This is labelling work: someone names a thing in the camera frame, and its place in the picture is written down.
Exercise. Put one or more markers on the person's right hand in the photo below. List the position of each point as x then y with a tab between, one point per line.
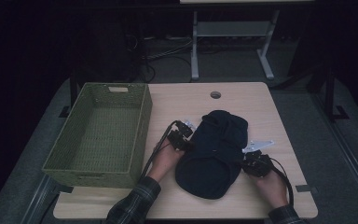
273	189

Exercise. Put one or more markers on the green woven basket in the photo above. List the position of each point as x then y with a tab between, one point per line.
105	133

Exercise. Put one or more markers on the white metal desk frame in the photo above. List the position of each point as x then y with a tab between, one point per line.
230	29

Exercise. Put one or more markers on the person's left hand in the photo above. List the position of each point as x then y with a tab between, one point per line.
164	161

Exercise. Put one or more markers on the round table grommet hole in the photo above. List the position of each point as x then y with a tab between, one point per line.
215	95

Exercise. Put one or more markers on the grey tape strip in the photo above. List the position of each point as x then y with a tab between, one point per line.
304	188

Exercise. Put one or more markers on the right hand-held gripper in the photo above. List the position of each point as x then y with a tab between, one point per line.
258	163

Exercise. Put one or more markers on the black metal stand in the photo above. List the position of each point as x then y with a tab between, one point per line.
331	93

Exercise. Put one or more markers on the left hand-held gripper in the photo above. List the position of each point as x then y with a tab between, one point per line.
180	138

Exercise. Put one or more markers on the black garment with white print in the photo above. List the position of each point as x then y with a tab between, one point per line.
211	155

